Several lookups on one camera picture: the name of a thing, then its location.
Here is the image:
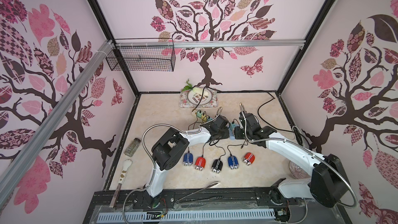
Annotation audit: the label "black wire basket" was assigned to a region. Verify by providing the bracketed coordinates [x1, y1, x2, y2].
[106, 37, 176, 72]

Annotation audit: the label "aluminium rail back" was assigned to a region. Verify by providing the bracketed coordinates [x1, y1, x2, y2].
[116, 39, 306, 48]

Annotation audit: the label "black shaver charging cable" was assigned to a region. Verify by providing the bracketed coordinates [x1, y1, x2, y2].
[226, 139, 249, 157]

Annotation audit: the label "blue electric shaver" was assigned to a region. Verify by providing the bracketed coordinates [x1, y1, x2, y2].
[228, 155, 239, 170]
[182, 152, 193, 166]

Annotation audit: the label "black electric shaver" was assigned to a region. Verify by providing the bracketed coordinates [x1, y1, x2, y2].
[211, 159, 223, 174]

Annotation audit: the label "blue electric shaver left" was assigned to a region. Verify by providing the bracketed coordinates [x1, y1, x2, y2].
[182, 152, 193, 166]

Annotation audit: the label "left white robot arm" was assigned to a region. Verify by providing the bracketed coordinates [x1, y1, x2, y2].
[142, 115, 230, 198]

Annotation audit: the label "beige power strip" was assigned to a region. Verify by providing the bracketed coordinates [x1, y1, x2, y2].
[195, 110, 213, 123]

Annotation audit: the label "aluminium rail left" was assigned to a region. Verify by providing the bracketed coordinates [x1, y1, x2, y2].
[1, 40, 114, 206]

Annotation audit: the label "aluminium rail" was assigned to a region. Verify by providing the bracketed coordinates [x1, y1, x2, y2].
[116, 39, 306, 48]
[1, 40, 114, 206]

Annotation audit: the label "floral rectangular tray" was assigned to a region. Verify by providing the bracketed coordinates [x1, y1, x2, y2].
[179, 88, 219, 108]

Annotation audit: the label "white slotted cable duct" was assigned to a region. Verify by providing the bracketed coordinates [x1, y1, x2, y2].
[96, 208, 276, 224]

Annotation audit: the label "white plate with red print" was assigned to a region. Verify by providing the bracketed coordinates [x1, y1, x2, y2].
[187, 88, 213, 106]

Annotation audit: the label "metal tongs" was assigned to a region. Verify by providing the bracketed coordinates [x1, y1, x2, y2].
[175, 181, 220, 203]

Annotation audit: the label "red electric shaver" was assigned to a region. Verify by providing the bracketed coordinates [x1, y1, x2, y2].
[242, 152, 255, 166]
[194, 156, 206, 171]

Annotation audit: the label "blue electric shaver right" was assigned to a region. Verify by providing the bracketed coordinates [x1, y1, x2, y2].
[228, 155, 239, 170]

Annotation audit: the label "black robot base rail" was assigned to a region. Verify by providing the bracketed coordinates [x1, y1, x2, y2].
[83, 186, 351, 224]

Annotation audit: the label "glass spice jar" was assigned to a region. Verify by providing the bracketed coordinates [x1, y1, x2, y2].
[124, 138, 142, 157]

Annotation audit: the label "thick black power cable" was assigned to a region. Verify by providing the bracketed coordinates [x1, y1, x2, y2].
[256, 92, 296, 133]

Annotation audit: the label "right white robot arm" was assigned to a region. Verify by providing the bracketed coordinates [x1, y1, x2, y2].
[234, 111, 358, 208]

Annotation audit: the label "green leaf sprig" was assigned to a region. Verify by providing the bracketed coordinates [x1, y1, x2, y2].
[181, 79, 194, 92]

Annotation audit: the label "thin black strip cable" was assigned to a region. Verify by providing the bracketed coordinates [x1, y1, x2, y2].
[191, 86, 277, 113]

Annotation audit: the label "pale green vegetable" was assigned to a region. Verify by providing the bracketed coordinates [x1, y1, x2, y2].
[192, 87, 204, 94]

